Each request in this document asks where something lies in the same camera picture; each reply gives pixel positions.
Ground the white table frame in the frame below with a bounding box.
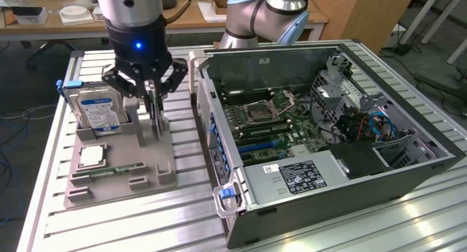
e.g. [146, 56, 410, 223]
[396, 0, 467, 64]

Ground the metal socket cover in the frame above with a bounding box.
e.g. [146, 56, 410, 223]
[270, 90, 299, 114]

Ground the CPU socket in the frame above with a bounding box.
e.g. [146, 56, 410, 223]
[243, 101, 278, 122]

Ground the grey parts rack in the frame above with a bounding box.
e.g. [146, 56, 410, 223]
[64, 95, 180, 209]

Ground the open black PC case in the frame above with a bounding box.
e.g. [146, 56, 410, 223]
[188, 43, 467, 249]

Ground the green motherboard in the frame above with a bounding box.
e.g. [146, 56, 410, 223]
[219, 86, 331, 165]

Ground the red wire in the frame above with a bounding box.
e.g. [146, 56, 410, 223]
[356, 115, 367, 140]

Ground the white box with black top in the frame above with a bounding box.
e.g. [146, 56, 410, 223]
[11, 6, 49, 25]

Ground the small white cardboard box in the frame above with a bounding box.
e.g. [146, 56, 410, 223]
[91, 5, 108, 21]

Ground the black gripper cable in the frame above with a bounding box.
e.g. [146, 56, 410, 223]
[166, 0, 198, 25]

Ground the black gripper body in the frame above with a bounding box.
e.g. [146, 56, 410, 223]
[105, 15, 174, 82]

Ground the black installed RAM stick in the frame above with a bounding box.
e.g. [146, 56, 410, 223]
[239, 122, 294, 138]

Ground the black power adapter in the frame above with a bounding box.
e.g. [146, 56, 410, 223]
[392, 44, 412, 56]

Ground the blue wire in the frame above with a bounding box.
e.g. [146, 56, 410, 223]
[368, 112, 399, 141]

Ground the grey power supply unit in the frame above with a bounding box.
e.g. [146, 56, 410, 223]
[243, 150, 352, 206]

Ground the metal disk bay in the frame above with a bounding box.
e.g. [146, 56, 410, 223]
[371, 136, 439, 170]

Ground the metal drive cage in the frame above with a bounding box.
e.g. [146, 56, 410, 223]
[310, 54, 370, 119]

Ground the wooden desk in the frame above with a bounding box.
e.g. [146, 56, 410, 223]
[0, 0, 330, 49]

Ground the green RAM stick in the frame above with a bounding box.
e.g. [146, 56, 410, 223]
[72, 164, 150, 179]

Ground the white paper stack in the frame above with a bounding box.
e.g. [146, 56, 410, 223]
[198, 2, 230, 23]

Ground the black chair base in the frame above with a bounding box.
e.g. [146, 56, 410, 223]
[414, 73, 467, 96]

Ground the hard disk in blue caddy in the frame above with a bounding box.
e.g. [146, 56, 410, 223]
[56, 77, 128, 138]

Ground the white round dish on box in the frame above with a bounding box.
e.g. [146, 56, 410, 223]
[59, 5, 95, 26]

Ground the silver CPU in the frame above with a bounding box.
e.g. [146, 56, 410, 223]
[80, 146, 107, 166]

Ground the wooden cabinet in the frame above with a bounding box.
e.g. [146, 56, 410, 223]
[306, 0, 419, 49]

